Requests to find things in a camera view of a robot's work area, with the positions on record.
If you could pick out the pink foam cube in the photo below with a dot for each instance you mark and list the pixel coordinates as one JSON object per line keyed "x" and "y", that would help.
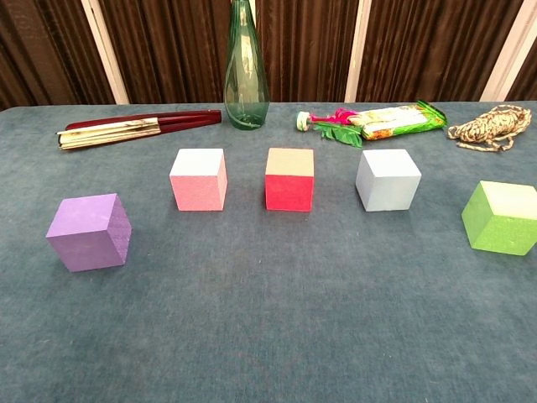
{"x": 197, "y": 189}

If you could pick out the light blue foam cube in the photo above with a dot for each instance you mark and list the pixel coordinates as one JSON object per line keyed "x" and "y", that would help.
{"x": 388, "y": 189}

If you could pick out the purple foam cube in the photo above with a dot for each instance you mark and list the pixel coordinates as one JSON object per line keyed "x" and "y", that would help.
{"x": 84, "y": 235}

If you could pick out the green foam cube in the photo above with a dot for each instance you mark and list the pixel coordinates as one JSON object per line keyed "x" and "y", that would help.
{"x": 503, "y": 231}

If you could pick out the red foam cube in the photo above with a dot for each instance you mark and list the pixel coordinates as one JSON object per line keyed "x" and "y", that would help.
{"x": 289, "y": 189}

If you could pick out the blue felt table mat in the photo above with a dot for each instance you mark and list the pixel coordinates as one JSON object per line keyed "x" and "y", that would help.
{"x": 268, "y": 315}

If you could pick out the green glass bottle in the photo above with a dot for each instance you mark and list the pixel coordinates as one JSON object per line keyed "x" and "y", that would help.
{"x": 246, "y": 84}

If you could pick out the green snack packet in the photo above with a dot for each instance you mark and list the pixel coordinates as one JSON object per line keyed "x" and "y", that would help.
{"x": 398, "y": 121}

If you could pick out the folded red paper fan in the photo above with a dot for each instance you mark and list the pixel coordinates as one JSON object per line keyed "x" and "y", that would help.
{"x": 117, "y": 129}

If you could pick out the brown pleated curtain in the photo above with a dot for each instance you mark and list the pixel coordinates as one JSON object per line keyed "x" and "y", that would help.
{"x": 302, "y": 25}

